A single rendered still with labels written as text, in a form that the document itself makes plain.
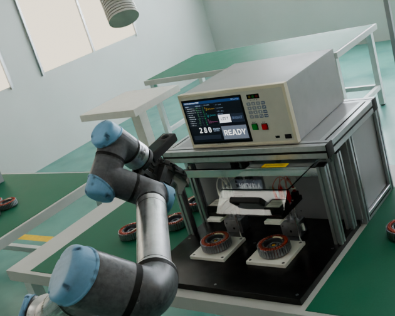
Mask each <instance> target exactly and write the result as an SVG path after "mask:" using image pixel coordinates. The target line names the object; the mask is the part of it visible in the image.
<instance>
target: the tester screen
mask: <svg viewBox="0 0 395 316"><path fill-rule="evenodd" d="M183 106H184V109H185V112H186V116H187V119H188V122H189V126H190V128H191V132H192V136H193V138H194V136H200V135H219V134H221V138H222V139H207V140H195V138H194V142H217V141H229V140H250V138H245V139H224V136H223V132H222V129H221V126H229V125H244V124H246V121H241V122H226V123H220V122H219V118H218V115H224V114H231V113H243V110H242V107H241V103H240V99H239V97H234V98H224V99H217V100H206V101H200V102H189V103H183ZM243 117H244V114H243ZM244 120H245V117H244ZM200 127H212V130H213V133H210V134H200V133H199V129H198V128H200ZM246 127H247V125H246ZM249 137H250V135H249Z"/></svg>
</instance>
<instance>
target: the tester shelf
mask: <svg viewBox="0 0 395 316"><path fill-rule="evenodd" d="M377 109H378V106H377V100H376V97H366V98H353V99H346V100H344V101H343V102H342V103H341V104H340V105H339V106H338V107H337V108H336V109H335V110H334V111H333V112H332V113H330V114H329V115H328V116H327V117H326V118H325V119H323V121H321V123H319V124H318V125H317V126H316V127H315V128H314V129H313V130H311V131H310V132H309V133H308V134H307V135H306V136H305V137H304V138H303V139H302V140H301V141H300V142H299V143H297V144H273V145H248V146H235V147H210V148H197V149H193V146H192V143H191V139H190V136H189V135H187V136H186V137H185V138H183V139H181V140H180V141H179V142H177V143H175V144H174V145H173V146H171V147H170V148H169V149H168V150H167V151H166V152H165V153H164V154H163V155H162V156H163V159H167V160H169V161H171V162H173V163H193V162H234V161H274V160H295V159H329V158H330V157H331V156H332V155H333V154H334V153H335V152H336V151H337V149H338V148H339V147H340V146H341V145H342V144H343V143H344V142H345V141H346V140H347V139H348V138H349V137H350V136H351V135H352V134H353V133H354V132H355V131H356V130H357V129H358V128H359V127H360V126H361V125H362V124H363V123H364V122H365V121H366V120H367V119H368V118H369V117H370V116H371V115H372V114H373V113H374V112H375V111H376V110H377Z"/></svg>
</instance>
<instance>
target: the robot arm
mask: <svg viewBox="0 0 395 316"><path fill-rule="evenodd" d="M91 138H92V139H91V141H92V144H93V145H94V146H95V147H96V148H97V151H96V153H95V154H96V155H95V158H94V161H93V164H92V168H91V170H90V173H89V175H88V180H87V184H86V186H85V194H86V195H87V196H88V197H89V198H91V199H93V200H95V201H98V202H103V203H111V202H112V201H113V199H114V198H119V199H121V200H124V201H127V202H129V203H132V204H136V234H137V262H136V263H135V262H133V261H129V260H126V259H123V258H120V257H117V256H114V255H111V254H108V253H105V252H102V251H98V250H96V249H95V248H92V247H91V246H82V245H71V246H69V247H68V248H67V249H66V250H65V251H64V252H63V253H62V254H61V256H60V259H59V260H58V261H57V263H56V265H55V267H54V270H53V273H52V274H51V278H50V283H49V287H48V293H46V294H43V295H40V296H37V295H36V294H33V295H32V294H27V295H25V297H24V300H23V303H22V306H21V309H20V311H19V315H18V316H161V315H162V314H163V313H164V312H165V311H166V310H167V309H168V308H169V307H170V306H171V304H172V302H173V301H174V299H175V297H176V293H177V289H178V273H177V268H176V266H175V264H173V262H172V259H171V246H170V238H169V225H168V217H167V214H168V212H169V211H170V210H171V208H172V206H173V204H174V200H175V195H176V192H175V188H176V191H177V194H178V195H181V194H182V192H183V190H184V188H185V187H189V179H188V177H187V174H186V172H185V171H184V170H183V169H182V168H180V167H179V166H177V165H176V164H175V163H173V162H171V161H169V160H167V159H163V158H162V157H161V156H162V155H163V154H164V153H165V152H166V151H167V150H168V149H169V148H170V147H171V146H172V145H173V144H174V143H175V142H176V141H177V137H176V134H173V133H163V134H162V135H161V136H160V137H159V138H158V139H157V140H156V141H155V142H153V143H152V144H151V145H150V146H149V147H147V146H146V145H145V144H143V143H142V142H141V141H139V140H138V139H136V138H135V137H134V136H132V135H131V134H129V133H128V132H127V131H125V130H124V129H123V128H122V127H121V126H119V125H117V124H116V123H114V122H112V121H110V120H104V121H102V122H100V123H99V124H97V125H96V127H95V128H94V129H93V131H92V134H91ZM124 166H126V167H128V168H129V169H131V170H132V171H129V170H127V169H124V168H123V167H124Z"/></svg>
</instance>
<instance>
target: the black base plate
mask: <svg viewBox="0 0 395 316"><path fill-rule="evenodd" d="M247 217H248V221H249V223H250V227H249V228H248V229H247V230H246V231H245V232H244V233H242V235H243V237H245V238H246V241H245V242H244V243H243V244H242V245H241V246H240V247H239V248H238V249H237V250H236V251H235V252H234V253H233V254H232V255H231V256H230V257H229V258H228V259H227V260H226V261H225V262H218V261H206V260H193V259H190V256H191V255H192V254H193V253H194V252H195V251H196V250H197V249H198V248H199V247H200V246H201V244H200V241H201V239H202V238H203V237H205V236H206V235H207V234H209V233H212V232H215V231H227V229H226V226H225V224H224V220H222V222H208V223H207V222H204V223H202V224H201V225H200V226H199V227H198V228H197V230H198V232H197V233H196V234H195V235H192V234H191V235H189V236H188V237H187V238H185V239H184V240H183V241H182V242H181V243H179V244H178V245H177V246H176V247H175V248H174V249H173V250H172V251H171V259H172V262H173V264H175V266H176V268H177V273H178V288H180V289H185V290H194V291H199V292H207V293H216V294H221V295H229V296H234V297H243V298H252V299H257V300H265V301H271V302H279V303H287V304H292V305H303V303H304V302H305V301H306V299H307V298H308V296H309V295H310V294H311V293H312V291H313V290H314V288H315V287H316V286H317V285H318V283H319V281H321V279H322V278H323V276H324V275H325V274H326V272H327V271H328V269H329V268H330V267H331V266H332V264H333V263H334V261H335V260H336V259H337V257H338V256H339V255H340V253H341V252H342V250H343V249H344V248H345V246H346V245H347V244H348V242H349V241H350V240H351V238H352V237H353V236H354V235H355V233H356V231H357V230H358V229H359V228H360V226H361V222H360V220H356V221H357V226H356V227H355V229H351V228H349V229H346V227H345V223H344V219H341V221H342V225H343V229H344V234H345V239H346V241H345V242H344V244H343V245H340V244H339V243H338V244H337V245H335V244H334V240H333V237H332V232H331V229H330V224H329V219H315V218H305V221H306V224H307V228H308V230H307V231H306V232H305V233H304V234H303V236H301V237H302V241H305V246H304V247H303V248H302V249H301V250H300V251H299V253H298V254H297V255H296V257H295V258H294V259H293V260H292V261H291V262H290V264H289V265H288V266H287V267H286V268H277V267H270V266H257V265H247V264H246V261H247V259H248V258H249V257H250V256H251V255H252V254H253V253H254V252H255V251H256V250H257V247H256V246H257V244H258V242H259V241H260V240H262V239H263V238H265V237H268V236H270V235H273V234H283V233H282V229H281V226H280V225H274V224H264V221H265V220H266V219H267V218H265V216H247Z"/></svg>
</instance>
